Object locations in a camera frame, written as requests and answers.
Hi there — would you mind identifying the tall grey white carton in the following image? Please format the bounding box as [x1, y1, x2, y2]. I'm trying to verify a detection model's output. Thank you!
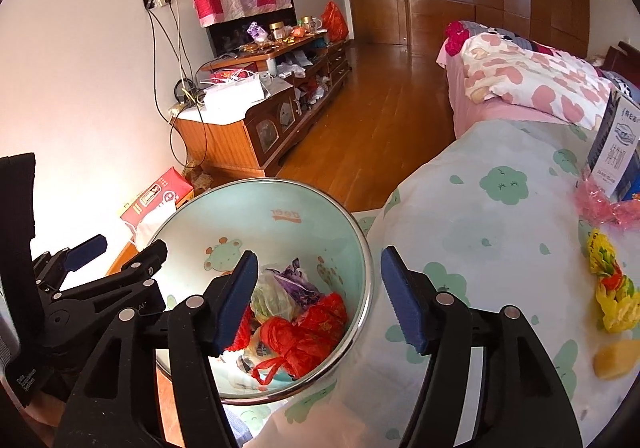
[586, 88, 640, 199]

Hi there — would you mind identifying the pink heart print quilt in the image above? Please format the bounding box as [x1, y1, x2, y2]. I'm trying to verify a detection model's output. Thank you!
[460, 32, 618, 126]

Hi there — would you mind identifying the cloud print tablecloth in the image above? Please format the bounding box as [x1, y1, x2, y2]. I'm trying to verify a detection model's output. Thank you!
[227, 121, 640, 448]

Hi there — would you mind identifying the yellow foam chunk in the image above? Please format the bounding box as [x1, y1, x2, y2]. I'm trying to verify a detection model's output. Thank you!
[593, 340, 640, 381]

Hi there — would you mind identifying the mint cartoon print trash bin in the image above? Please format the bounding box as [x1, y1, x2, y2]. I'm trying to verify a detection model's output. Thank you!
[146, 178, 376, 405]

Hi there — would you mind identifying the pink bed sheet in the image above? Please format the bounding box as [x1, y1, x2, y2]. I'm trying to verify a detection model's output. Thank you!
[436, 48, 576, 139]

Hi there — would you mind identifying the magenta cloth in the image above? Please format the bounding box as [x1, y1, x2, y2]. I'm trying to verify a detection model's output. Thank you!
[444, 22, 466, 54]

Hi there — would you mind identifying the small blue white carton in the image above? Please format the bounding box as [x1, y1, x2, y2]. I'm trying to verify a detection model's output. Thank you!
[617, 168, 640, 201]

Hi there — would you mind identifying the patchwork cow print blanket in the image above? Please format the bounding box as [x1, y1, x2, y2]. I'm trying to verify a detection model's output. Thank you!
[457, 21, 640, 102]

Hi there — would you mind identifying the orange red plastic bag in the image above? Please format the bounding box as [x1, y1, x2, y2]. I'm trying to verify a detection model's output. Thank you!
[320, 1, 350, 43]

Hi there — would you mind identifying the black power cable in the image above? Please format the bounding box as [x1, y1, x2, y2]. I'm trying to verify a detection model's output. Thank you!
[146, 8, 208, 169]

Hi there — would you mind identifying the red foam fruit net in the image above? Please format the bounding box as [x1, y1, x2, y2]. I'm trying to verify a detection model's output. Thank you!
[227, 305, 257, 354]

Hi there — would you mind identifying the pink cellophane wrapper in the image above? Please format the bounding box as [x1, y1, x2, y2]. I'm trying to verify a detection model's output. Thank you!
[574, 177, 640, 229]

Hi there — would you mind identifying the clear plastic bag red print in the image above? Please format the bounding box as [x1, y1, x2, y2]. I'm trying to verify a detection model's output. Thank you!
[250, 269, 296, 329]

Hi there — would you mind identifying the yellow printed plastic bag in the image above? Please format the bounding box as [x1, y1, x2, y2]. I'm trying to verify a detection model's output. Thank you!
[586, 228, 640, 333]

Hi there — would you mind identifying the wooden television cabinet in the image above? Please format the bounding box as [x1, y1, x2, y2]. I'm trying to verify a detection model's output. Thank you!
[170, 36, 353, 179]

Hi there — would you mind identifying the black television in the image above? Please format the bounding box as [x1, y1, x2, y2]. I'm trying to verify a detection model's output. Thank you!
[206, 11, 296, 60]

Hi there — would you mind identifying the red gift carton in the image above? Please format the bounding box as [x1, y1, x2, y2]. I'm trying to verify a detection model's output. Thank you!
[119, 167, 195, 229]

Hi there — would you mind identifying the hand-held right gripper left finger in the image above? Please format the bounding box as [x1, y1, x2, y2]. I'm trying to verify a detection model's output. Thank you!
[52, 249, 260, 448]

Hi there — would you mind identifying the white printed plastic bag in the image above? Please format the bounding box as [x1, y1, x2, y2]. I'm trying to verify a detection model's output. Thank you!
[230, 343, 281, 391]

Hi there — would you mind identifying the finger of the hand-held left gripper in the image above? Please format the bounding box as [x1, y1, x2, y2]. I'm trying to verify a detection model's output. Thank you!
[45, 239, 169, 354]
[32, 234, 109, 289]

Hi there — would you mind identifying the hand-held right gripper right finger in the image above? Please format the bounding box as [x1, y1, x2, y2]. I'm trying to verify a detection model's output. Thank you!
[380, 245, 583, 448]

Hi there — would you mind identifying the purple wrapper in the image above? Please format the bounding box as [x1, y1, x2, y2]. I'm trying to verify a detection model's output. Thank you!
[277, 258, 325, 310]

